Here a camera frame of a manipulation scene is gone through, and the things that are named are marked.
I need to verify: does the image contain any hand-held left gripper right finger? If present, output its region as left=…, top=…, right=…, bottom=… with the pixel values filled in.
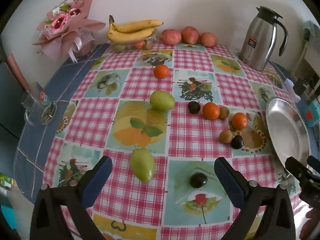
left=214, top=156, right=297, bottom=240

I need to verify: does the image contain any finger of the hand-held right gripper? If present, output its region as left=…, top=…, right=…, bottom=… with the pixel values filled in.
left=307, top=155, right=320, bottom=174
left=284, top=156, right=314, bottom=184

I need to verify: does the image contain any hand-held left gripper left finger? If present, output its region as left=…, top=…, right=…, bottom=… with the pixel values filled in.
left=30, top=156, right=113, bottom=240

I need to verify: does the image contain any dark plum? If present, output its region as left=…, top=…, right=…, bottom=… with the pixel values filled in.
left=187, top=101, right=201, bottom=114
left=189, top=173, right=208, bottom=188
left=230, top=135, right=244, bottom=150

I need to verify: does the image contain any stainless steel plate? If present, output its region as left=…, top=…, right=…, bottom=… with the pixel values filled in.
left=265, top=97, right=312, bottom=170

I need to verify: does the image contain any green mango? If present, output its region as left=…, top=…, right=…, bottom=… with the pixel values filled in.
left=129, top=148, right=155, bottom=183
left=149, top=90, right=175, bottom=111

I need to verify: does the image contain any person's right hand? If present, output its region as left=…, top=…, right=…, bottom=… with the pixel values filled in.
left=300, top=205, right=320, bottom=240

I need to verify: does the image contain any teal box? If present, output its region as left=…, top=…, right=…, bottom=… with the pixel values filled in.
left=304, top=102, right=320, bottom=128

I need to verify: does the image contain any black power adapter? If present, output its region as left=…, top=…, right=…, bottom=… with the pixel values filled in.
left=293, top=79, right=307, bottom=95

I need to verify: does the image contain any white power strip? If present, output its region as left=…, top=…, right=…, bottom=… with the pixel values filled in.
left=284, top=79, right=300, bottom=103

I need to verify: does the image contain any clear glass mug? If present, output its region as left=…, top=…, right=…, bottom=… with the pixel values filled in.
left=21, top=81, right=58, bottom=127

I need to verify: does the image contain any red checkered printed tablecloth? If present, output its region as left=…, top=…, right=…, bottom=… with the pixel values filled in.
left=41, top=42, right=310, bottom=240

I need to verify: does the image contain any white rack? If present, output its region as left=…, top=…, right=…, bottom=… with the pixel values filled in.
left=290, top=39, right=320, bottom=80

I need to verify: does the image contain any stainless steel thermos jug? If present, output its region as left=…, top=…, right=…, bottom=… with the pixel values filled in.
left=239, top=6, right=288, bottom=72

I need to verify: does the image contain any clear plastic fruit container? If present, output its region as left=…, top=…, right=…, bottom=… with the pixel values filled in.
left=110, top=29, right=158, bottom=53

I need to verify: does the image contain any pink wooden bar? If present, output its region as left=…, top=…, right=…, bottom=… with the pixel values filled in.
left=6, top=54, right=30, bottom=90

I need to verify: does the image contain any red apple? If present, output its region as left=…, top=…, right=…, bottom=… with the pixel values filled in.
left=160, top=29, right=182, bottom=46
left=200, top=32, right=218, bottom=48
left=181, top=26, right=200, bottom=44

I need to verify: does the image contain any bunch of yellow bananas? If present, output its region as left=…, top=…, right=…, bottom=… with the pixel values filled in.
left=107, top=15, right=164, bottom=43

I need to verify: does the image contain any pink wrapped flower bouquet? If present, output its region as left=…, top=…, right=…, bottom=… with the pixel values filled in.
left=32, top=0, right=107, bottom=63

